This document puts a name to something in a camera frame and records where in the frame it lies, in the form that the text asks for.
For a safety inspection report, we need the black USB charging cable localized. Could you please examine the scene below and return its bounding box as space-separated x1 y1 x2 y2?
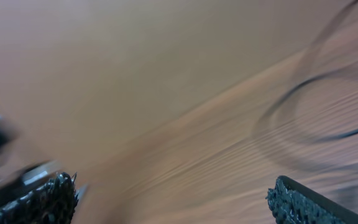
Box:
252 0 358 175

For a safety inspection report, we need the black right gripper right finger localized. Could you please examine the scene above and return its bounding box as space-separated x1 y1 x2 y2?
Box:
265 175 358 224

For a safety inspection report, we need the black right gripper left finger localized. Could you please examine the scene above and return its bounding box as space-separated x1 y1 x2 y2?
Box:
0 172 79 224

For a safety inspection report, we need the Samsung Galaxy smartphone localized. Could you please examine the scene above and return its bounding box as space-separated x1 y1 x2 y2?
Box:
0 115 89 207

